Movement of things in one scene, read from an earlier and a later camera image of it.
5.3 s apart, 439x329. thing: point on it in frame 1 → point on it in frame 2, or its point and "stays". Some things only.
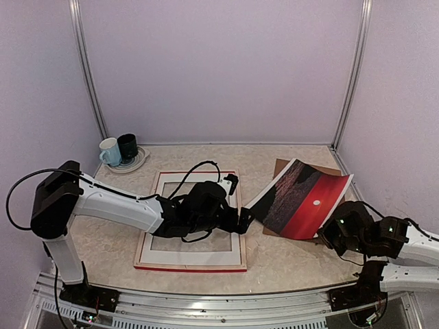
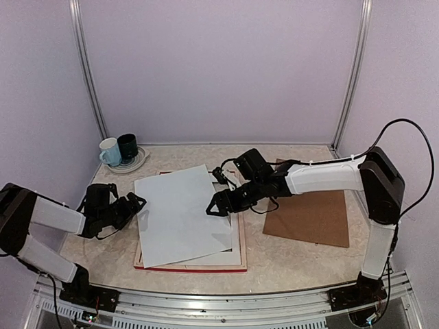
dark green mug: [128, 147] stays
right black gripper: [326, 233] → [220, 197]
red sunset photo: [299, 201] → [174, 224]
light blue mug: [110, 152] stays
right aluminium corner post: [354, 79] stays
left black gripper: [243, 225] → [129, 212]
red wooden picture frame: [195, 267] stays
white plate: [130, 162] stays
